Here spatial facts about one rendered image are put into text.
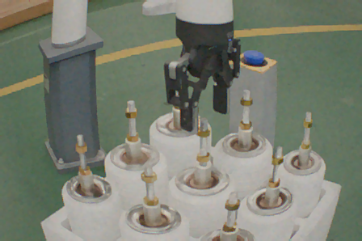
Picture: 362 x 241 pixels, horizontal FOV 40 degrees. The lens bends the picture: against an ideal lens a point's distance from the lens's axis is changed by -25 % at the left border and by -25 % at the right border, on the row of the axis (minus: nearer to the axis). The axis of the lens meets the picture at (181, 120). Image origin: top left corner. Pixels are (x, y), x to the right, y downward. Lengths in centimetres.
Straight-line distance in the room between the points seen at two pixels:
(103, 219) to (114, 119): 77
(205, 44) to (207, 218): 25
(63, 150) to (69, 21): 31
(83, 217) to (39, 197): 46
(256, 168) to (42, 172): 61
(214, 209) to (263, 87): 30
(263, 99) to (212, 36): 36
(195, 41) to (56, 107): 61
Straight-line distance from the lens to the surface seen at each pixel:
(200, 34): 75
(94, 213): 84
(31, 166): 142
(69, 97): 131
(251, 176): 95
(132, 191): 92
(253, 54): 110
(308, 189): 91
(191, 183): 88
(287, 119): 160
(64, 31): 127
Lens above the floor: 74
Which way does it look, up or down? 28 degrees down
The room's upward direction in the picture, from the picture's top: 1 degrees counter-clockwise
